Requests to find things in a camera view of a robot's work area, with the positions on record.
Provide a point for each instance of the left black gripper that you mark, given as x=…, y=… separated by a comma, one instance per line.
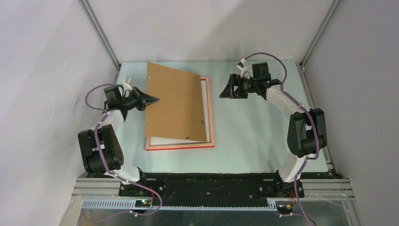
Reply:
x=142, y=98

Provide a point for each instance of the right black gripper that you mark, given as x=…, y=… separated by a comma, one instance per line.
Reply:
x=234, y=80

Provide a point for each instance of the brown cardboard backing board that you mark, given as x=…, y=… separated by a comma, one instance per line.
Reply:
x=179, y=112

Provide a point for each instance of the colourful printed photo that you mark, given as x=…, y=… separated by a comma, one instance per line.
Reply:
x=177, y=141

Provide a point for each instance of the orange wooden picture frame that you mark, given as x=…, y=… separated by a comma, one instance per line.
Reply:
x=210, y=112

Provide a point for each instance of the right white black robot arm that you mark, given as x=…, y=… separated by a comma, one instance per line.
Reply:
x=307, y=127

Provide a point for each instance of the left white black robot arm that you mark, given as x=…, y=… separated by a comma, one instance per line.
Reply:
x=99, y=146

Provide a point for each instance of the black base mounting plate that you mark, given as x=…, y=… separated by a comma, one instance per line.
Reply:
x=266, y=184

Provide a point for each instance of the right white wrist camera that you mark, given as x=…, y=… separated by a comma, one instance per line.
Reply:
x=242, y=65

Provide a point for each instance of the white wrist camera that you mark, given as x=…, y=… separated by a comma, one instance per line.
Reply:
x=242, y=65
x=126, y=83

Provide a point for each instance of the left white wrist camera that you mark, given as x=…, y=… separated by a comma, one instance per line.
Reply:
x=126, y=83

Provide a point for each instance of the aluminium front rail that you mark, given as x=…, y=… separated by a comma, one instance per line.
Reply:
x=104, y=194

